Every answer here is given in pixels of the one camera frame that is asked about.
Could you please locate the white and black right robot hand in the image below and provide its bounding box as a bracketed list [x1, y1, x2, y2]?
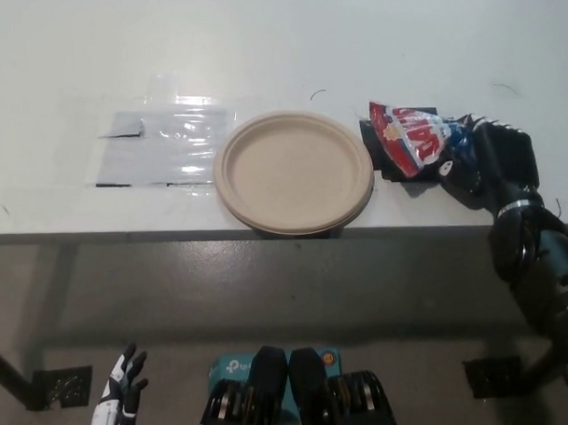
[436, 113, 546, 216]

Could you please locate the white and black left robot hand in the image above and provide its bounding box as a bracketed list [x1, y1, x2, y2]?
[89, 340, 151, 425]

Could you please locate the red blue sunflower seed bag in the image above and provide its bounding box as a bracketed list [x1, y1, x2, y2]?
[365, 101, 477, 182]

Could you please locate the beige paper plate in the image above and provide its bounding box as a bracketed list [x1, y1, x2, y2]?
[211, 106, 378, 238]

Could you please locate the teal TP-Link box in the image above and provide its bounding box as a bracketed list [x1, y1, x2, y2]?
[206, 342, 343, 425]

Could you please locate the black table leg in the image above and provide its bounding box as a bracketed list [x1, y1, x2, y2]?
[0, 335, 43, 411]

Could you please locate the black tape patch on table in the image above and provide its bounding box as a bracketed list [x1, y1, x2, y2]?
[357, 103, 444, 185]

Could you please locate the clear plastic covered grey sheet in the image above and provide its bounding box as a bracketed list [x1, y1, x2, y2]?
[95, 91, 238, 192]

